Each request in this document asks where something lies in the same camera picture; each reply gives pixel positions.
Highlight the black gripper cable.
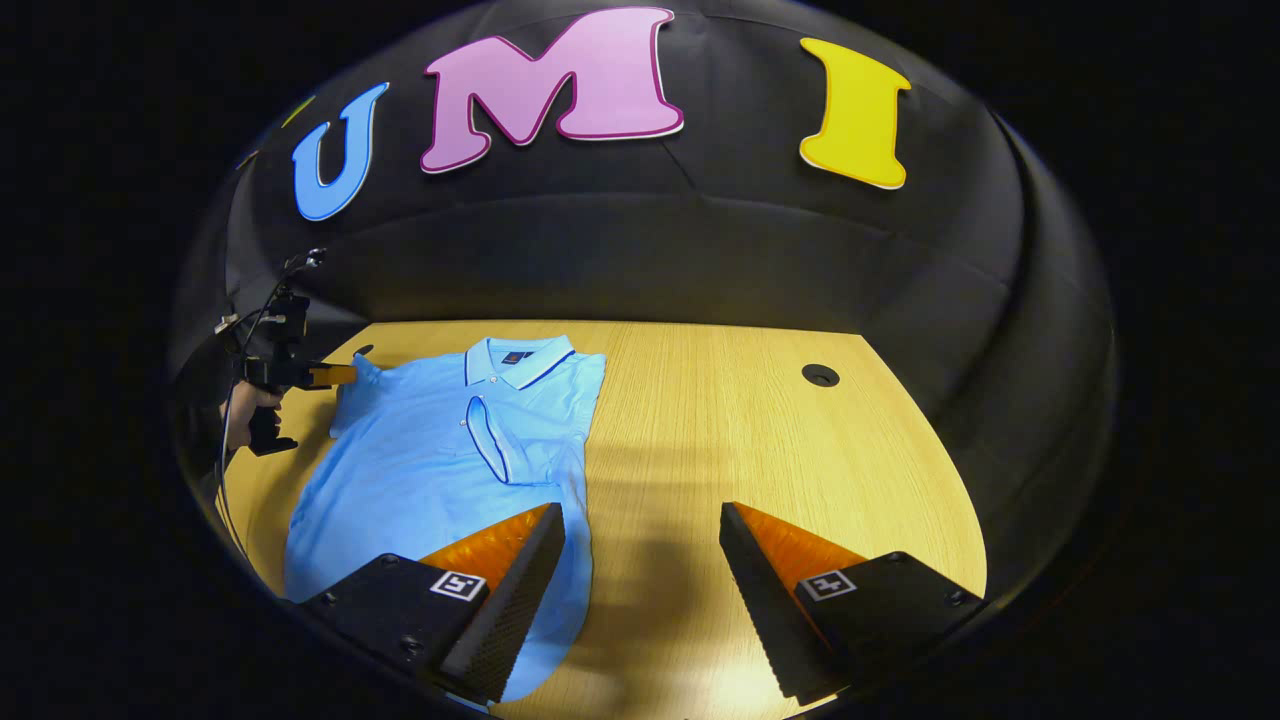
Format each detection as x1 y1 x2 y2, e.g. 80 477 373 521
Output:
212 290 291 556

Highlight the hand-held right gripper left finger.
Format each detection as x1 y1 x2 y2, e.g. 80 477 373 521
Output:
300 503 567 704

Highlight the light blue T-shirt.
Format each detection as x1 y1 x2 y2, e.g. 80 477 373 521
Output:
285 335 608 703

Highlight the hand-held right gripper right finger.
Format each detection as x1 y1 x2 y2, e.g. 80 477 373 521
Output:
718 502 986 704

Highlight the black backdrop cloth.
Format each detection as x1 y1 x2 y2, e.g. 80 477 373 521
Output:
170 0 1116 601

